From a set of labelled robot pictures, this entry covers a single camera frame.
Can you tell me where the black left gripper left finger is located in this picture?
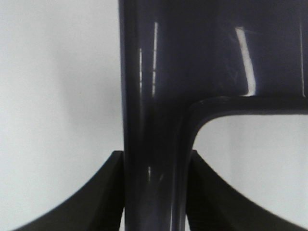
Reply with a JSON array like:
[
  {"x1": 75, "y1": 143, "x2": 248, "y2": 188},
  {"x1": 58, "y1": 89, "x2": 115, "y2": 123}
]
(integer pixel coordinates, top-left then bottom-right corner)
[{"x1": 18, "y1": 151, "x2": 124, "y2": 231}]

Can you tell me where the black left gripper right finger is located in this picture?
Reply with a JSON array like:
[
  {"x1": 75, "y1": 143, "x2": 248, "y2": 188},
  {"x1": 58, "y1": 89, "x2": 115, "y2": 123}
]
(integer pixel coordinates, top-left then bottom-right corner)
[{"x1": 186, "y1": 150, "x2": 303, "y2": 231}]

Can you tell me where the purple plastic dustpan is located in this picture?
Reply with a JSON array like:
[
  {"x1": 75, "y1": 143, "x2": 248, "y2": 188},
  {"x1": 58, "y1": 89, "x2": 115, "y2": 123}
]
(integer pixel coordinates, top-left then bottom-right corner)
[{"x1": 119, "y1": 0, "x2": 308, "y2": 231}]

